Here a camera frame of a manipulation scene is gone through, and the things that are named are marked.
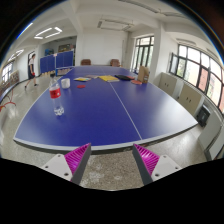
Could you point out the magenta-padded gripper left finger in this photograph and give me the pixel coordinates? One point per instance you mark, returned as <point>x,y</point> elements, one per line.
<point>75,160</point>

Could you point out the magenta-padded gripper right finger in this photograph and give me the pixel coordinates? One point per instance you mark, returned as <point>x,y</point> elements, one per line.
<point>150,160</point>

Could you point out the clear red-labelled water bottle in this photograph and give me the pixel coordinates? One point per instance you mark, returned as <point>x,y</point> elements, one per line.
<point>55,93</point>

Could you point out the black bin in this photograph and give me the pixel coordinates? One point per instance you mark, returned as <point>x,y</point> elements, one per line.
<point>203,116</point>

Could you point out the white cabinet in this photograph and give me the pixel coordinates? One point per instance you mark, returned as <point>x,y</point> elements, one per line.
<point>167,84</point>
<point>189,99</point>

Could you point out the red round coaster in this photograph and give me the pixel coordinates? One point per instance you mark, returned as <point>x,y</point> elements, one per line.
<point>81,86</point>

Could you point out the red table tennis paddle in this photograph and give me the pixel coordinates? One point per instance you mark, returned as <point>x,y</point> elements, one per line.
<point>136,82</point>
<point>132,78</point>

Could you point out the yellow and blue book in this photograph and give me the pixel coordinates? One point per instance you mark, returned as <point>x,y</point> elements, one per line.
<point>82,79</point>

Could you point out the grey striped booklet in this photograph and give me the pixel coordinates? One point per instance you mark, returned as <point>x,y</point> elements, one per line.
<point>92,76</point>

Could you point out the brown cardboard box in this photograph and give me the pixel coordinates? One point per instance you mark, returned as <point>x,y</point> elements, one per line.
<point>143,74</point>

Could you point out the table tennis net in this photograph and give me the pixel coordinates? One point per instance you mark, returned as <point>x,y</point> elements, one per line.
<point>64,71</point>

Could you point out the blue table with red legs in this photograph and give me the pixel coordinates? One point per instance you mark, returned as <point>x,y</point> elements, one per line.
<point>6,91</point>

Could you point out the brown armchair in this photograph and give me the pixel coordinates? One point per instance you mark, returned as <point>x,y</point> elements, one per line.
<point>85,62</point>
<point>115,62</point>

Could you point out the person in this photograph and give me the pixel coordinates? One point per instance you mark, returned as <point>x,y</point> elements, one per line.
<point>31,70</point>

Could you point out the wide dark-framed window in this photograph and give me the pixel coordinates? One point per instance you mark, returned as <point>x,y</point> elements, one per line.
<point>200,73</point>

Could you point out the folded blue tennis tables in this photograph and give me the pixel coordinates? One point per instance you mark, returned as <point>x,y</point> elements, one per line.
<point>56,61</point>

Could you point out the shelf unit with books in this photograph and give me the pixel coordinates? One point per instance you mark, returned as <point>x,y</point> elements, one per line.
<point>14,77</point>

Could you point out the tall dark-framed window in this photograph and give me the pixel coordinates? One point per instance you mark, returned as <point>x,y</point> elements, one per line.
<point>143,53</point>

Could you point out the small bright window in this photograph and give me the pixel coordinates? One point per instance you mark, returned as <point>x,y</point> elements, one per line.
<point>6,71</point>

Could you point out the ceiling lights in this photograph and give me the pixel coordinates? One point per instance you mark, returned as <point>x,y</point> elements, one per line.
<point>48,32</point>

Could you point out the ceiling air conditioner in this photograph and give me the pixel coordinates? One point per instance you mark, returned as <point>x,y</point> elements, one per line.
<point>113,26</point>

